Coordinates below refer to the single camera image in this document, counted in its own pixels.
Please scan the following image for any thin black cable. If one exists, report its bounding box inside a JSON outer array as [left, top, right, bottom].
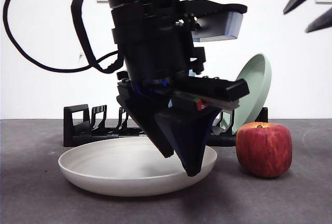
[[2, 0, 99, 74]]

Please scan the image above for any red apple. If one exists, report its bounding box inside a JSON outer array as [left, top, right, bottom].
[[235, 121, 293, 178]]

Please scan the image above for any thick black braided cable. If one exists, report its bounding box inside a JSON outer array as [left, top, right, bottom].
[[70, 0, 122, 74]]

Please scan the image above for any cream yellow plate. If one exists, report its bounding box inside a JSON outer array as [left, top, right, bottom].
[[58, 136, 218, 198]]

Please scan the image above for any black plate rack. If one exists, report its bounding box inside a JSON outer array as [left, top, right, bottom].
[[63, 104, 268, 148]]

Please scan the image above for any green plate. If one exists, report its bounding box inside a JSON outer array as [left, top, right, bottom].
[[231, 53, 272, 135]]

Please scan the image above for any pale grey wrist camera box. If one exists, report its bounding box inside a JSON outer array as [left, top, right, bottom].
[[191, 10, 244, 42]]

